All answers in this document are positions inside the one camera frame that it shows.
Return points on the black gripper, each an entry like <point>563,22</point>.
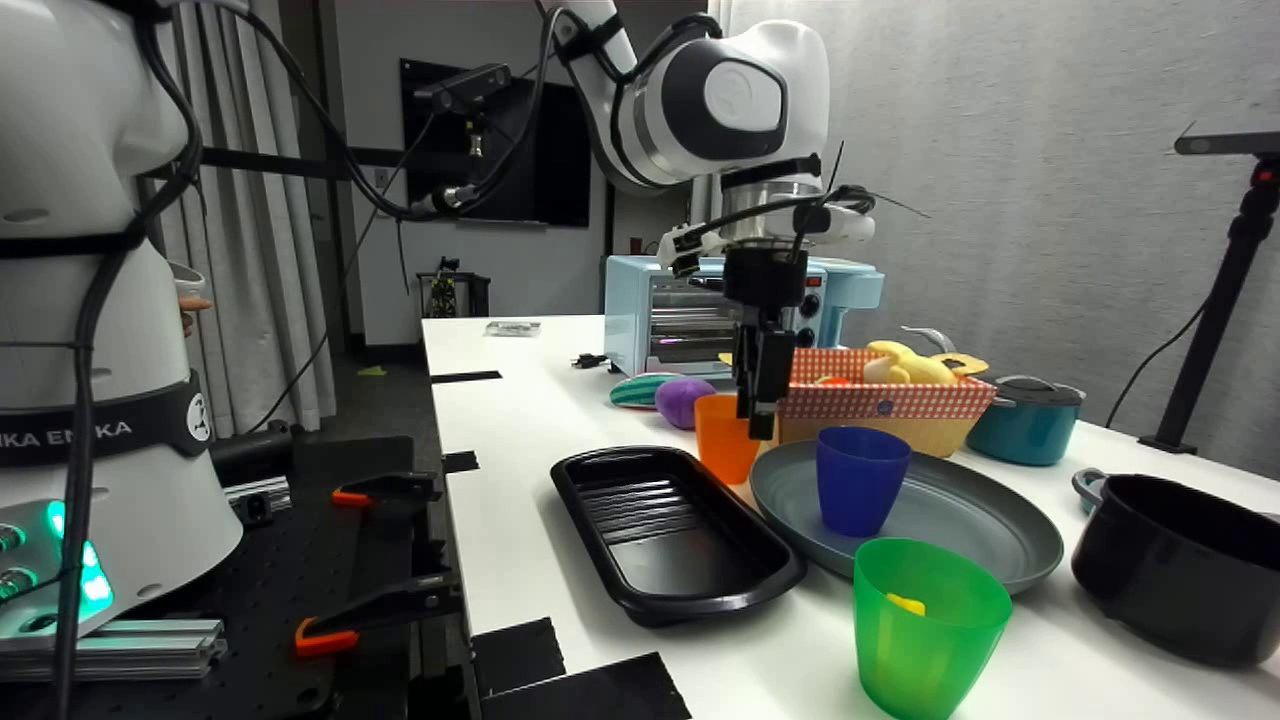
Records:
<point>766,284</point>

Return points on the orange plastic cup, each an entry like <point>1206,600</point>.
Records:
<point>723,444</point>

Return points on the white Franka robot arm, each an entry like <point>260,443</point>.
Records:
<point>723,105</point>

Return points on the blue plastic cup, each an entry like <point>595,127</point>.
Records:
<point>863,486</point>

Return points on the green translucent cup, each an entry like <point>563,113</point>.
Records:
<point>925,654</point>

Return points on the purple ball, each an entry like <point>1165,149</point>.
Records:
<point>683,401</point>

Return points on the red checkered toy box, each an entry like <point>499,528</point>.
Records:
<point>882,406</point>

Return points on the toy watermelon slice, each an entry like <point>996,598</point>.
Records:
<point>639,395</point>

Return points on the black power plug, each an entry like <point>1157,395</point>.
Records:
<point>589,360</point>

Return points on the black plastic tray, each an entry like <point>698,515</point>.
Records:
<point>665,535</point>

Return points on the grey round plate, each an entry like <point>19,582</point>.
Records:
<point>974,525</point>

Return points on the teal toy pot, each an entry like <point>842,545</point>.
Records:
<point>1027,425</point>

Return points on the black tape strip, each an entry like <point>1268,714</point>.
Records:
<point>466,377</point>

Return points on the metal kettle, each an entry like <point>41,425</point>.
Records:
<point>453,291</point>

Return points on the black tripod stand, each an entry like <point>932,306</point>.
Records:
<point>1206,306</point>

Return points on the black cooking pot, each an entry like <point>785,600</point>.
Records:
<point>1184,573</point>

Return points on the white window curtain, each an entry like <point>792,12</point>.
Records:
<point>255,265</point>

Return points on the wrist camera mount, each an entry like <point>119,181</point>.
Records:
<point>842,223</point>

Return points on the black wall monitor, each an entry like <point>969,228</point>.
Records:
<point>546,160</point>

